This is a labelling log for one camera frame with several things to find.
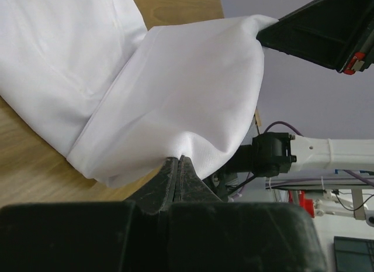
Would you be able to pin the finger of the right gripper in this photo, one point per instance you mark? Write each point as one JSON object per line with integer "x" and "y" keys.
{"x": 320, "y": 31}

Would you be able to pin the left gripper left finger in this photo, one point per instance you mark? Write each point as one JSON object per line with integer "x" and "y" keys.
{"x": 127, "y": 235}

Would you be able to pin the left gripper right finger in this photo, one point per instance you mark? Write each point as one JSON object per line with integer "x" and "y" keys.
{"x": 242, "y": 236}

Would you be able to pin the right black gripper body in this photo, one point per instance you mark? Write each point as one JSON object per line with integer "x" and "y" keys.
{"x": 359, "y": 55}

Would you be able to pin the white t-shirt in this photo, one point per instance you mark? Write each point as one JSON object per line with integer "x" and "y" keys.
{"x": 116, "y": 99}

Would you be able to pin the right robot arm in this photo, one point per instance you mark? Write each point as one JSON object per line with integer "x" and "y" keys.
{"x": 271, "y": 154}

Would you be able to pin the red white background robot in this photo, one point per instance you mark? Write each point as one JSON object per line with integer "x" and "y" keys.
{"x": 334, "y": 203}

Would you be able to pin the dark background monitor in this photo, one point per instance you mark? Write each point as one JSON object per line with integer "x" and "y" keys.
{"x": 353, "y": 254}

